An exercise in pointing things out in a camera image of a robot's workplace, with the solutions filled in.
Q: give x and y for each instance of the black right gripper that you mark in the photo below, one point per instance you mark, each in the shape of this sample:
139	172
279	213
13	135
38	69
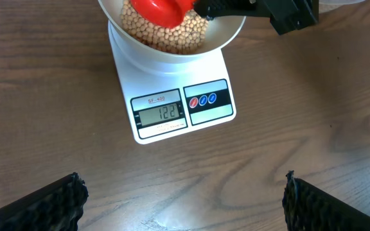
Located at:
285	15

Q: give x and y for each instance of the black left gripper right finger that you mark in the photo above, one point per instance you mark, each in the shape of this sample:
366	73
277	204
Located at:
308	208

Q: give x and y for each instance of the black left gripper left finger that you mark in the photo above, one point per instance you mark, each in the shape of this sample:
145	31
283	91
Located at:
57	206

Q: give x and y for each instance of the red plastic measuring scoop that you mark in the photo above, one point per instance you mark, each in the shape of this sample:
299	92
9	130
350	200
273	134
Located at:
164	13

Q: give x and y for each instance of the cream round bowl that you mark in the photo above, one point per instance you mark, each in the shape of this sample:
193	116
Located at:
220	32

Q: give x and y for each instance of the soybeans in bowl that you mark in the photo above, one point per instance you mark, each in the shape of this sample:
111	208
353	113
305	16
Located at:
184	39

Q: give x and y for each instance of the white digital kitchen scale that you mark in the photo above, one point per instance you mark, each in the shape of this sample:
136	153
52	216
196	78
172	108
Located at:
165	100

